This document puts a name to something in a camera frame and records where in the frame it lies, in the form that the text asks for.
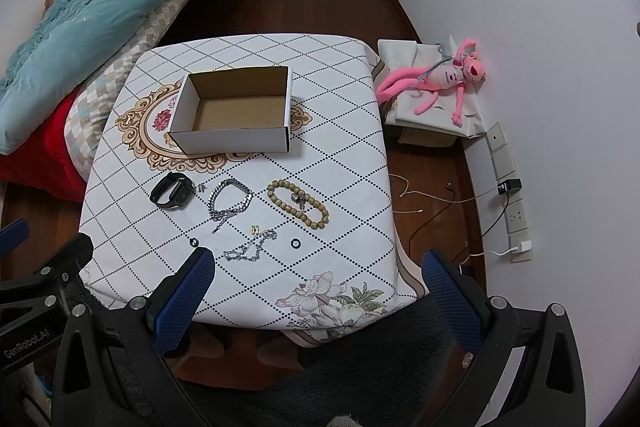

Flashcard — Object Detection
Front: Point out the white cloth covered box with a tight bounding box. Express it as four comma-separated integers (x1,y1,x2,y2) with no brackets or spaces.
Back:
374,39,486,139

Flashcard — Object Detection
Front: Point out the open cardboard box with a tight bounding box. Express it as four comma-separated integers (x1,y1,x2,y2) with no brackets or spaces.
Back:
167,66,293,157

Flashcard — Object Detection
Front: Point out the black power adapter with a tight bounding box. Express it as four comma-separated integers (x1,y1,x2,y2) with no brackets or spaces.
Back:
497,178,522,196

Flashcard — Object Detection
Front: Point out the silver chain bracelet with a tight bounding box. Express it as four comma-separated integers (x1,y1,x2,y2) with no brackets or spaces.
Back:
207,178,254,234

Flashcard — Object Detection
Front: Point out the light blue quilt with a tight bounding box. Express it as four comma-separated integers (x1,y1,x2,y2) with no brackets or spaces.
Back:
1,0,165,155

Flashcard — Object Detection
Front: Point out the white wall power strip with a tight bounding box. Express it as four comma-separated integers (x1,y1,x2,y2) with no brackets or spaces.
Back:
486,121,533,263

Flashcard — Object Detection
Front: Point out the white charging cable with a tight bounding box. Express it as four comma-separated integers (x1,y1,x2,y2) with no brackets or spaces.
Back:
388,172,501,216

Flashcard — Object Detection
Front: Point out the red blanket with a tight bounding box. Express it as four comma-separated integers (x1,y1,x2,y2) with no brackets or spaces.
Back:
0,87,86,202

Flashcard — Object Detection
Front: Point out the wooden bead bracelet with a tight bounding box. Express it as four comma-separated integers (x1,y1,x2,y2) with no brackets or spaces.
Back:
266,178,331,230

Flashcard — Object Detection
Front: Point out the pink panther plush toy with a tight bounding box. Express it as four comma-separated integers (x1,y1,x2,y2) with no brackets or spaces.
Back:
375,39,487,129

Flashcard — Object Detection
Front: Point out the black cable on floor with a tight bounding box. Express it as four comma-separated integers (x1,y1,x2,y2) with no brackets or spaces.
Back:
406,182,511,268

